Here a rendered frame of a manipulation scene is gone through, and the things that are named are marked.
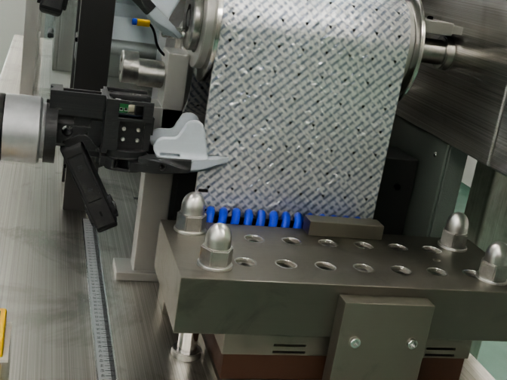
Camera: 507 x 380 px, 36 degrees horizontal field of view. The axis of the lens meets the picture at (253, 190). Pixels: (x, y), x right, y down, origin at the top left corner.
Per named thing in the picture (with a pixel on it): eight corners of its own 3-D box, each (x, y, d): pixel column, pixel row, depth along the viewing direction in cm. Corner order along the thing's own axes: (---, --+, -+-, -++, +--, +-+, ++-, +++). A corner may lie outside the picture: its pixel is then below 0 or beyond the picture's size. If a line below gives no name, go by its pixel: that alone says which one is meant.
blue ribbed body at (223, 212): (197, 228, 95) (201, 200, 94) (361, 238, 101) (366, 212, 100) (202, 238, 92) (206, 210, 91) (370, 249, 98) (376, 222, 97)
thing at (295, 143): (191, 215, 95) (213, 64, 90) (369, 227, 101) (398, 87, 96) (192, 216, 95) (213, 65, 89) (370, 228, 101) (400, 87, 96)
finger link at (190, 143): (238, 127, 89) (158, 118, 87) (231, 176, 91) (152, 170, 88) (233, 121, 92) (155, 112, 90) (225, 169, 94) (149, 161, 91)
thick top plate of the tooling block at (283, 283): (154, 266, 91) (160, 218, 90) (458, 281, 102) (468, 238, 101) (173, 333, 77) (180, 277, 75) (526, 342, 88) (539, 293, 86)
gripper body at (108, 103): (161, 105, 86) (47, 93, 82) (152, 179, 88) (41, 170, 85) (153, 90, 93) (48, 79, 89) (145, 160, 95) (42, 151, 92)
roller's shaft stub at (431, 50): (388, 60, 103) (395, 27, 102) (435, 66, 105) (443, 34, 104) (401, 66, 99) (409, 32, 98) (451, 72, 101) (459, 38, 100)
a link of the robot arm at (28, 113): (-1, 169, 84) (4, 148, 91) (44, 173, 85) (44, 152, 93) (4, 100, 82) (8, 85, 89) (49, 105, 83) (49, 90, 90)
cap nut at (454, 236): (431, 240, 98) (440, 206, 97) (458, 241, 99) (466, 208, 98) (445, 251, 95) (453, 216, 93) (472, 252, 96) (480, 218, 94)
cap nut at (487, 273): (468, 271, 89) (478, 234, 88) (497, 272, 90) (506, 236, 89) (485, 285, 86) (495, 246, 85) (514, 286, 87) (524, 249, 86)
